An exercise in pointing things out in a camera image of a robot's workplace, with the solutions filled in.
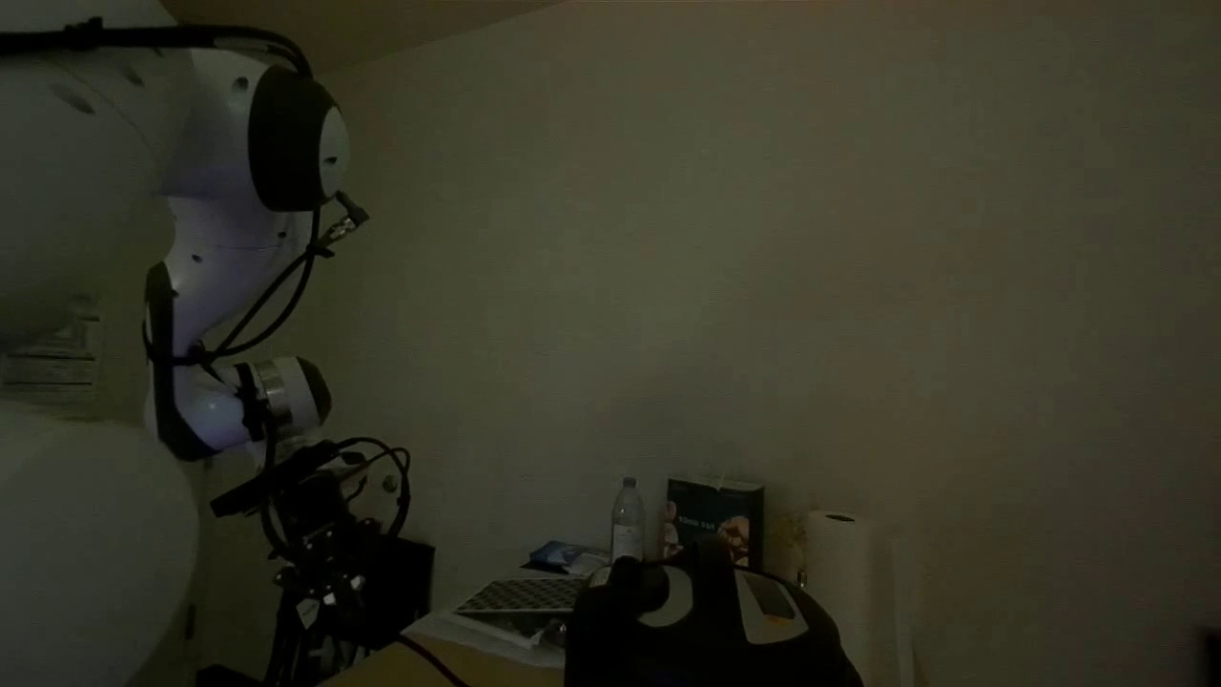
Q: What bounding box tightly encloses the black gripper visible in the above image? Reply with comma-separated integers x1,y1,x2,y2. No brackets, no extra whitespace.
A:
324,510,440,642

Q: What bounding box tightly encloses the white grid tray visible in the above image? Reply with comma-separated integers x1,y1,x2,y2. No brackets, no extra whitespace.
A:
454,572,594,629

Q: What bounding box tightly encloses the black cooker power cable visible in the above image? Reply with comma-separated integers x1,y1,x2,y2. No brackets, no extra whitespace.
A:
389,629,476,687

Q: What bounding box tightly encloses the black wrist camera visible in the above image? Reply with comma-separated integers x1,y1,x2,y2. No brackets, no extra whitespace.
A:
205,434,353,521

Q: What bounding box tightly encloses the steel pressure cooker black lid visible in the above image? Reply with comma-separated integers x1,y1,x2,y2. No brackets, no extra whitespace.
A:
563,549,871,687

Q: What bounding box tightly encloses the clear water bottle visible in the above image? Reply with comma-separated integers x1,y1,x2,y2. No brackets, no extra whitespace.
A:
607,474,647,572

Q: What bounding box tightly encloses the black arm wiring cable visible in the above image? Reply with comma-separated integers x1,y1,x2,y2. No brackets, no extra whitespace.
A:
0,17,374,385

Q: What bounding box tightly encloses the white paper towel roll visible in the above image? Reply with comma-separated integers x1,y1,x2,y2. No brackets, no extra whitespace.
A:
802,510,884,642

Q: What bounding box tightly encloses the blue packet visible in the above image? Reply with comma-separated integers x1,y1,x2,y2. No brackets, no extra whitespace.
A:
523,540,615,578

